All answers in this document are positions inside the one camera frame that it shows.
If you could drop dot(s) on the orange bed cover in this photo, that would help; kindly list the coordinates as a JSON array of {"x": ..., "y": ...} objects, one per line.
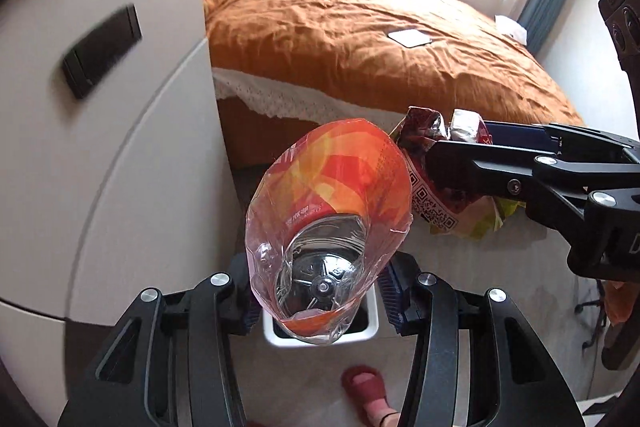
[{"x": 340, "y": 48}]

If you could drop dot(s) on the red snack bag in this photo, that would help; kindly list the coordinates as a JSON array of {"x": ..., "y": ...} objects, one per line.
[{"x": 440, "y": 194}]

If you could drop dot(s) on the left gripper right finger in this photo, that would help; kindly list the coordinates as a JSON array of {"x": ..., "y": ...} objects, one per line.
[{"x": 395, "y": 283}]

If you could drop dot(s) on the black cabinet handle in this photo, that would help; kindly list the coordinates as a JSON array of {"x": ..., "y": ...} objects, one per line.
[{"x": 91, "y": 58}]

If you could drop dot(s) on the white cabinet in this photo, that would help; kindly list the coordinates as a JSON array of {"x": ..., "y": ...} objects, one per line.
[{"x": 126, "y": 189}]

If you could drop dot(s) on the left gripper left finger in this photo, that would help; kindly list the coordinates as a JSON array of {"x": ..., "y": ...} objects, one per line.
[{"x": 244, "y": 309}]

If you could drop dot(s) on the white tablet on bed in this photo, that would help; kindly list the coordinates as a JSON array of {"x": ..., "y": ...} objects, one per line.
[{"x": 410, "y": 38}]

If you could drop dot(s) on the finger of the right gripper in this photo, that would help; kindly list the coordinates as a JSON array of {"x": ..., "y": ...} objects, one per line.
[
  {"x": 482, "y": 169},
  {"x": 561, "y": 140}
]

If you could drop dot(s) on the white lace bed skirt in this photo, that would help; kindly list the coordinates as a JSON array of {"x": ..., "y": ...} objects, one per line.
[{"x": 278, "y": 99}]

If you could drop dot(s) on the yellow orange chip can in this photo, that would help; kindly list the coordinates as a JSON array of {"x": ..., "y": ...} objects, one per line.
[{"x": 325, "y": 219}]

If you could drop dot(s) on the red slipper foot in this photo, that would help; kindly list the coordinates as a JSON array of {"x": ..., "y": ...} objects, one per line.
[{"x": 365, "y": 389}]

